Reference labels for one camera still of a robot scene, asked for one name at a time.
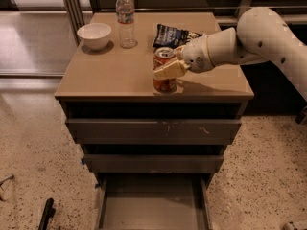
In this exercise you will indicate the grey drawer cabinet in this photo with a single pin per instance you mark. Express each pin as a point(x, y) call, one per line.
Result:
point(117, 83)

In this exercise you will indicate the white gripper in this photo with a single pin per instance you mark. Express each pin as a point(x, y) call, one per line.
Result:
point(196, 56)

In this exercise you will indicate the grey open bottom drawer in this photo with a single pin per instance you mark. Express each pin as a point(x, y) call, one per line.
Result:
point(153, 202)

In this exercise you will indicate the red coke can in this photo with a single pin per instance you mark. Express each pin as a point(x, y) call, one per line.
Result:
point(161, 56)

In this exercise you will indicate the dark blue chip bag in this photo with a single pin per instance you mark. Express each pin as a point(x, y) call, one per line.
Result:
point(172, 37)

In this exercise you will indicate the grey middle drawer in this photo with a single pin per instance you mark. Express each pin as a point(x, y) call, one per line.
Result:
point(111, 163)

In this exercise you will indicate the grey top drawer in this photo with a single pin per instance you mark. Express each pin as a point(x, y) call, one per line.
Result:
point(153, 132)

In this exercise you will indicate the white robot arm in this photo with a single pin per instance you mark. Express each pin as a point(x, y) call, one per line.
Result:
point(260, 35)

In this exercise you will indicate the metal window frame post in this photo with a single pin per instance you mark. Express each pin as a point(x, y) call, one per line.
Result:
point(74, 11)

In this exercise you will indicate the black object on floor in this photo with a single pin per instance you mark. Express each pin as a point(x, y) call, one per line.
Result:
point(48, 213)

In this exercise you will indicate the clear plastic water bottle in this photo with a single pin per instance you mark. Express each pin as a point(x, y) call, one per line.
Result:
point(125, 20)

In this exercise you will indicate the white ceramic bowl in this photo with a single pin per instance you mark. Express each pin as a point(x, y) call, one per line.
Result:
point(94, 36)

